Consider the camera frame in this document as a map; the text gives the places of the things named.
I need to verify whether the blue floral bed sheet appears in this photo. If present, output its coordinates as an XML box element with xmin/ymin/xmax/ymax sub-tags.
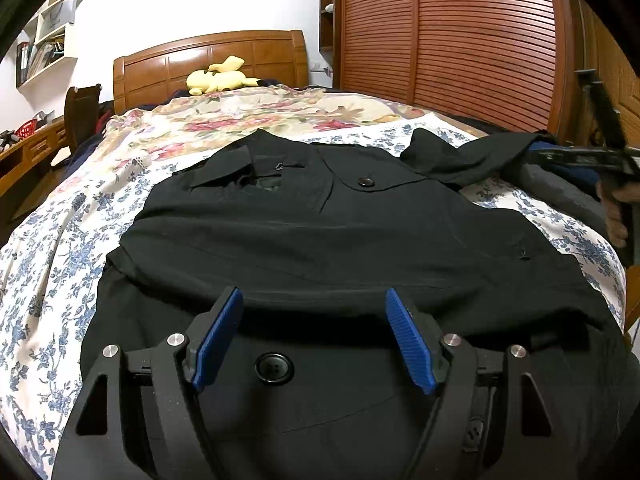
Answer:
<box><xmin>0</xmin><ymin>110</ymin><xmax>626</xmax><ymax>480</ymax></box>

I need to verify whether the grey cloth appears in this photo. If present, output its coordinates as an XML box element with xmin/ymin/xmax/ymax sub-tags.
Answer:
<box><xmin>517</xmin><ymin>160</ymin><xmax>626</xmax><ymax>267</ymax></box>

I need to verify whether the wooden headboard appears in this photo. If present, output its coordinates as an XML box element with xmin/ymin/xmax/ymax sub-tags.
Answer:
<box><xmin>113</xmin><ymin>30</ymin><xmax>310</xmax><ymax>113</ymax></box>

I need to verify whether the black coat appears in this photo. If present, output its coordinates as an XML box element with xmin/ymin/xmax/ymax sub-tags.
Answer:
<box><xmin>52</xmin><ymin>127</ymin><xmax>636</xmax><ymax>480</ymax></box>

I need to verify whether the blue cloth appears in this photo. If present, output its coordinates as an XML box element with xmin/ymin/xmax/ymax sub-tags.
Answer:
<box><xmin>552</xmin><ymin>159</ymin><xmax>602</xmax><ymax>194</ymax></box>

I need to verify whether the dark wooden chair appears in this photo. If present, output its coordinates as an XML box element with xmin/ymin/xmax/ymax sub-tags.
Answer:
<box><xmin>64</xmin><ymin>84</ymin><xmax>103</xmax><ymax>155</ymax></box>

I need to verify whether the person's right hand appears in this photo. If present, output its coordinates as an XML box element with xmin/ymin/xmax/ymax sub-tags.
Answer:
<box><xmin>596</xmin><ymin>179</ymin><xmax>640</xmax><ymax>249</ymax></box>

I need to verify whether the wooden desk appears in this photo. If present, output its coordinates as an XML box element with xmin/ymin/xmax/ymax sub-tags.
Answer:
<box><xmin>0</xmin><ymin>115</ymin><xmax>68</xmax><ymax>221</ymax></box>

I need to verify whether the red floral quilt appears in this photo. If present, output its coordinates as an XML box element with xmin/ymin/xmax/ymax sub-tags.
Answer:
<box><xmin>100</xmin><ymin>85</ymin><xmax>481</xmax><ymax>171</ymax></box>

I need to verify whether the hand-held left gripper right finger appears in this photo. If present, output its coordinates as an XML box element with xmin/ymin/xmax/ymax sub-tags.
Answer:
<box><xmin>384</xmin><ymin>287</ymin><xmax>576</xmax><ymax>480</ymax></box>

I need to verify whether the wooden louvered wardrobe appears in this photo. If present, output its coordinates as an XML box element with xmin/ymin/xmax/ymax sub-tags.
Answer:
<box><xmin>320</xmin><ymin>0</ymin><xmax>640</xmax><ymax>147</ymax></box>

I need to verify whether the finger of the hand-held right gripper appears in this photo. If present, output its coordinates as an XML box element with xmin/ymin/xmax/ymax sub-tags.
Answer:
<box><xmin>522</xmin><ymin>141</ymin><xmax>576</xmax><ymax>167</ymax></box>

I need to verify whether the yellow plush toy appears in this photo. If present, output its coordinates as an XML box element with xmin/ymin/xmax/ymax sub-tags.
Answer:
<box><xmin>186</xmin><ymin>56</ymin><xmax>262</xmax><ymax>97</ymax></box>

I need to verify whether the white wall shelf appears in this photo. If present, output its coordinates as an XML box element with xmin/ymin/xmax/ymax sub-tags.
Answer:
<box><xmin>15</xmin><ymin>0</ymin><xmax>83</xmax><ymax>88</ymax></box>

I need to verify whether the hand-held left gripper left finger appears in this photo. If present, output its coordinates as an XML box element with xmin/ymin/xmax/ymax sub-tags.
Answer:
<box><xmin>52</xmin><ymin>286</ymin><xmax>246</xmax><ymax>480</ymax></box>

